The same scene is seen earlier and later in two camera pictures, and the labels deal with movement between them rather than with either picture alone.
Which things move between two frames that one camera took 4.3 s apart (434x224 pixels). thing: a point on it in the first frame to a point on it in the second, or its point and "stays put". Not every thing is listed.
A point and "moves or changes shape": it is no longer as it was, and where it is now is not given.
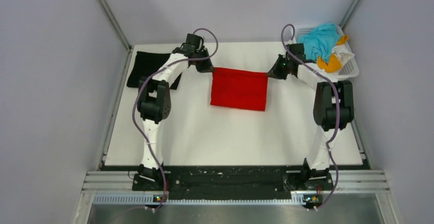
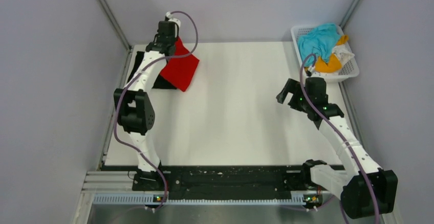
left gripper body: (201, 64) to (174, 39)
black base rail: (230, 182) stays put
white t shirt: (343, 53) stays put
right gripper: (275, 72) to (292, 86)
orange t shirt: (334, 64) stays put
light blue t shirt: (320, 42) stays put
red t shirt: (239, 89) moves or changes shape
